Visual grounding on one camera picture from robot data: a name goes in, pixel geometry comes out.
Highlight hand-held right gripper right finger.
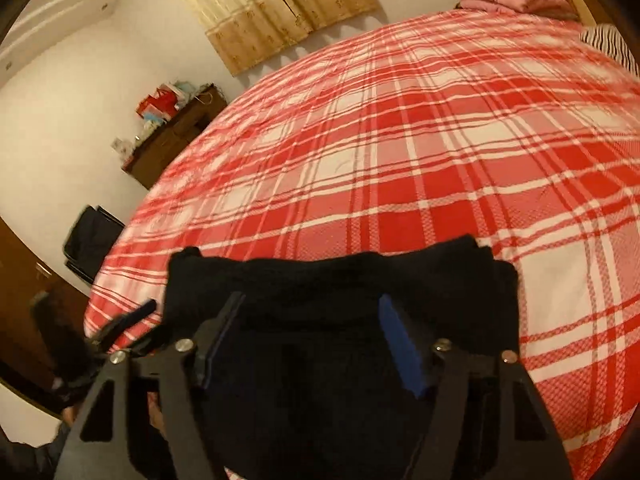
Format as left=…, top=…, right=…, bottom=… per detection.
left=377, top=294, right=573, bottom=480

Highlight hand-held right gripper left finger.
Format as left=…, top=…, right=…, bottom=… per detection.
left=54, top=291, right=247, bottom=480

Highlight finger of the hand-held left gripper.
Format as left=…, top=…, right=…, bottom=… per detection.
left=89, top=299, right=158, bottom=352

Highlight black pants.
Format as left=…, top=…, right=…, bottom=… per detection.
left=162, top=234, right=521, bottom=480

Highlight brown wooden door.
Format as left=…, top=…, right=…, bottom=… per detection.
left=0, top=215, right=93, bottom=418

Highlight black suitcase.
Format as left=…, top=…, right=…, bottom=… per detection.
left=62, top=204, right=126, bottom=286

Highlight dark wooden dresser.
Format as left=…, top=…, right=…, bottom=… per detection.
left=121, top=84, right=228, bottom=191

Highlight red plaid bed sheet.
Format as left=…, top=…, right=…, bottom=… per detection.
left=82, top=7, right=640, bottom=480

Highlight red box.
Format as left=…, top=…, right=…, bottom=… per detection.
left=136, top=87, right=178, bottom=121

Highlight light blue bag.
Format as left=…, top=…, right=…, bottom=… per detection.
left=170, top=80, right=201, bottom=101

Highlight striped pillow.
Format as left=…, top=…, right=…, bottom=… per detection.
left=579, top=24, right=640, bottom=73

